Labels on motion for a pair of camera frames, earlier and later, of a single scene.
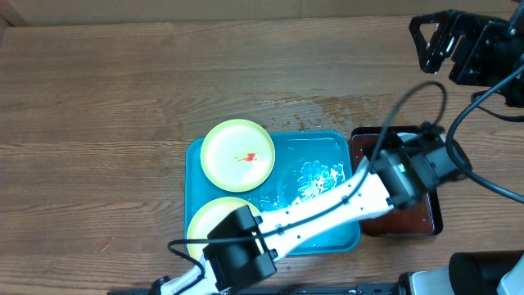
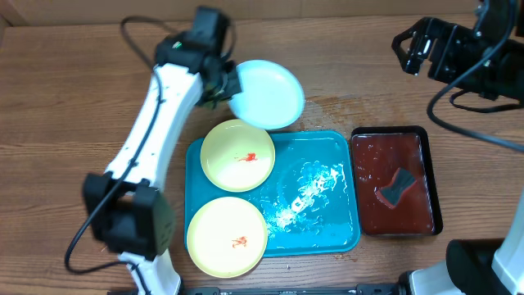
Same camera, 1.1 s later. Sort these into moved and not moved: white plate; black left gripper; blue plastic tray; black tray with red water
Moved: black left gripper; white plate
Not moved: black tray with red water; blue plastic tray
